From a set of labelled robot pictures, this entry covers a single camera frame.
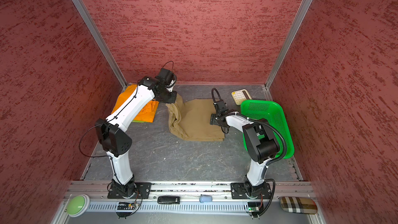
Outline orange shorts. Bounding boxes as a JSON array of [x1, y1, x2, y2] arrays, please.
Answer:
[[112, 84, 159, 120]]

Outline khaki brown shorts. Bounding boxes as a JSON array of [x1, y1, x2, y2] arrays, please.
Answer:
[[166, 95, 225, 142]]

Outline lime green shorts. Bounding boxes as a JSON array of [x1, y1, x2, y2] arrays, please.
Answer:
[[132, 119, 153, 123]]

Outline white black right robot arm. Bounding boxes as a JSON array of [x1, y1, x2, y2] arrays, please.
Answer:
[[210, 112, 280, 198]]

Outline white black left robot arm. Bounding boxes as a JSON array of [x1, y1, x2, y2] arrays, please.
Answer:
[[95, 75, 177, 199]]

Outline cream desk calculator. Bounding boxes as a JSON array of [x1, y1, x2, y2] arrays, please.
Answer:
[[231, 89, 252, 106]]

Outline green plastic laundry basket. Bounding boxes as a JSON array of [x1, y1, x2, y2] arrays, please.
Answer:
[[240, 100, 294, 159]]

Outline light blue small object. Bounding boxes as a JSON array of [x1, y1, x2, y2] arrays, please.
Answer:
[[199, 195, 212, 203]]

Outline black usb device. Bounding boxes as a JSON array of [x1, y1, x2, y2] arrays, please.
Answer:
[[157, 196, 180, 205]]

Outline right circuit board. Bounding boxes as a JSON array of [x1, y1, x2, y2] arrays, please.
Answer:
[[247, 202, 263, 213]]

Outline circuit board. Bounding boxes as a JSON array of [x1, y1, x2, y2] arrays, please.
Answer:
[[247, 202, 263, 213], [117, 202, 137, 211]]

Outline left circuit board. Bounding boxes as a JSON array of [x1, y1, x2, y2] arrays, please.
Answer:
[[117, 202, 137, 211]]

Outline plaid patterned case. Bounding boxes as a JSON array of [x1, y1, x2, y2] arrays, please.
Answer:
[[279, 196, 318, 215]]

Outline green round push button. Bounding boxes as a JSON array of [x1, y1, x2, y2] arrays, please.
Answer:
[[66, 194, 91, 217]]

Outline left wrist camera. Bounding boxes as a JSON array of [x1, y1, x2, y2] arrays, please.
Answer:
[[155, 68, 177, 89]]

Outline black corrugated cable conduit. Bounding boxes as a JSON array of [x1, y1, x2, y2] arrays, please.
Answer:
[[211, 88, 288, 166]]

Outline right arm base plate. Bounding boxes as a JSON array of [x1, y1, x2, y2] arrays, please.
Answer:
[[231, 182, 272, 200]]

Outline aluminium front rail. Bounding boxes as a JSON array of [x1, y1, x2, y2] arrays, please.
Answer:
[[61, 180, 316, 217]]

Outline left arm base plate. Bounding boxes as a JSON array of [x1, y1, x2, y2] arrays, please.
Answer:
[[107, 183, 152, 200]]

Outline left aluminium corner post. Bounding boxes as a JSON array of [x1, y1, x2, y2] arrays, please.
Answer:
[[72, 0, 128, 89]]

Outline aluminium corner post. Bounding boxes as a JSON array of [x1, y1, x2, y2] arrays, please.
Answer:
[[72, 0, 128, 89], [265, 0, 313, 91]]

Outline right aluminium corner post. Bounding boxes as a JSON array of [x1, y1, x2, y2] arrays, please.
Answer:
[[265, 0, 313, 91]]

